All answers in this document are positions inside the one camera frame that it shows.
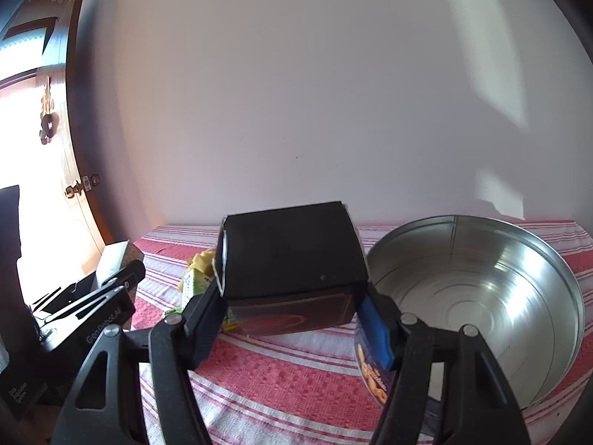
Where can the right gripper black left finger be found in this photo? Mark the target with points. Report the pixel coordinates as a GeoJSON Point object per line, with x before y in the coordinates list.
{"type": "Point", "coordinates": [104, 405]}

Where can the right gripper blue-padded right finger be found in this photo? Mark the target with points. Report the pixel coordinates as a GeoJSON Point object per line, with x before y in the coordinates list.
{"type": "Point", "coordinates": [478, 405]}

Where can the black cardboard box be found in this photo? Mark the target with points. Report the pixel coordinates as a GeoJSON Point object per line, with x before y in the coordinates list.
{"type": "Point", "coordinates": [292, 269]}

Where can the white box by bed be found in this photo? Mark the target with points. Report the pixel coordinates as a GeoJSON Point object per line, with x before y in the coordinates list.
{"type": "Point", "coordinates": [114, 257]}

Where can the round metal cookie tin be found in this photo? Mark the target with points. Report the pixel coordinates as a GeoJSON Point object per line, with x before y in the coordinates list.
{"type": "Point", "coordinates": [521, 286]}

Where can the brass door knob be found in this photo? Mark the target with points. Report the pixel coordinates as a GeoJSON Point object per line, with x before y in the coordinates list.
{"type": "Point", "coordinates": [74, 190]}

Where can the yellow snack packets pile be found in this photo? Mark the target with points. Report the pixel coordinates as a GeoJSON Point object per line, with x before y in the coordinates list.
{"type": "Point", "coordinates": [198, 276]}

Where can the red white striped bedspread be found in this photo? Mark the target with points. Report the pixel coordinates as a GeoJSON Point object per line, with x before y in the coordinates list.
{"type": "Point", "coordinates": [305, 388]}

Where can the hanging door ornament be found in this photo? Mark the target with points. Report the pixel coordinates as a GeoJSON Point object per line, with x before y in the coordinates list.
{"type": "Point", "coordinates": [49, 120]}

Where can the dark wooden door frame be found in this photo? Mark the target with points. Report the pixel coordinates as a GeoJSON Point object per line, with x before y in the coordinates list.
{"type": "Point", "coordinates": [80, 125]}

